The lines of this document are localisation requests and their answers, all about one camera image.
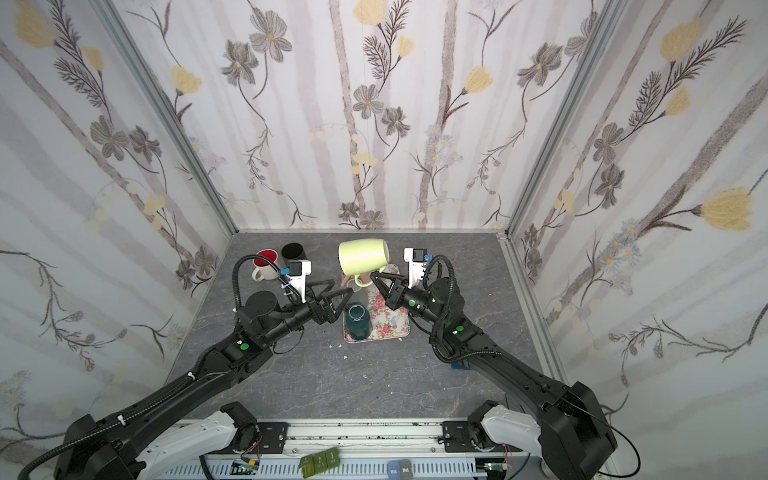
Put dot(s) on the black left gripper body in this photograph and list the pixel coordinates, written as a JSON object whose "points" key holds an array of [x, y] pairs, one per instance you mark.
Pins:
{"points": [[315, 303]]}

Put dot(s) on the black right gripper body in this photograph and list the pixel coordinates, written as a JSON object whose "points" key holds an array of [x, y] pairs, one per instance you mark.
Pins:
{"points": [[396, 291]]}

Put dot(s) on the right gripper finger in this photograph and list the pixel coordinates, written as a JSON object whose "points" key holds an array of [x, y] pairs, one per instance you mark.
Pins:
{"points": [[388, 279], [388, 294]]}

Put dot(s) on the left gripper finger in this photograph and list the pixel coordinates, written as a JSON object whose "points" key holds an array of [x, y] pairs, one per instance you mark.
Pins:
{"points": [[335, 303], [319, 289]]}

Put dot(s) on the dark green mug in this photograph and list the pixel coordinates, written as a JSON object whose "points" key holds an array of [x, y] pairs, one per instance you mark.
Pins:
{"points": [[358, 322]]}

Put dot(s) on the light green mug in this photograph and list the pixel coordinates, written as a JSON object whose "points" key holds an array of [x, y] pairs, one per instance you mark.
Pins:
{"points": [[360, 258]]}

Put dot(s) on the black mug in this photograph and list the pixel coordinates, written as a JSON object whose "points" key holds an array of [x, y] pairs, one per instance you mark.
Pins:
{"points": [[293, 252]]}

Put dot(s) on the white mug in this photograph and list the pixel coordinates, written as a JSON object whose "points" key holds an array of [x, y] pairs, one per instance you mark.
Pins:
{"points": [[267, 265]]}

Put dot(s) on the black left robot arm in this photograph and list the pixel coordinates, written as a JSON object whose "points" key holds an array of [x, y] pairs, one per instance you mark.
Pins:
{"points": [[110, 448]]}

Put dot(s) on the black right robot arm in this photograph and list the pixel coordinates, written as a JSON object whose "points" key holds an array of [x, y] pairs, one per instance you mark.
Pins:
{"points": [[563, 425]]}

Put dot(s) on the pink mug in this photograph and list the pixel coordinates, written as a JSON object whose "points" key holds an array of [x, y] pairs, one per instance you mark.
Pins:
{"points": [[349, 282]]}

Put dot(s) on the grey mug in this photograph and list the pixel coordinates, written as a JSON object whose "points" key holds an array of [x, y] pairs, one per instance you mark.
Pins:
{"points": [[359, 297]]}

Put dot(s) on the floral serving tray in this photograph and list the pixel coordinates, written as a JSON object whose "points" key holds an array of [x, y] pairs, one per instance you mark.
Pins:
{"points": [[386, 324]]}

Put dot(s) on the green circuit board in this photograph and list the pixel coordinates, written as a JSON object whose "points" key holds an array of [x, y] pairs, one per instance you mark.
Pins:
{"points": [[319, 463]]}

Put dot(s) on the blue grey connector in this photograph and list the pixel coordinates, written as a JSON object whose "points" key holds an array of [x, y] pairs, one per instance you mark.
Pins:
{"points": [[399, 470]]}

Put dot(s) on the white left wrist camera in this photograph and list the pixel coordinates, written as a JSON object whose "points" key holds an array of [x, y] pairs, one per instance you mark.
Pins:
{"points": [[293, 278]]}

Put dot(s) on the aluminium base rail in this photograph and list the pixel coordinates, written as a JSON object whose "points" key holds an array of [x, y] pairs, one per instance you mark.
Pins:
{"points": [[437, 448]]}

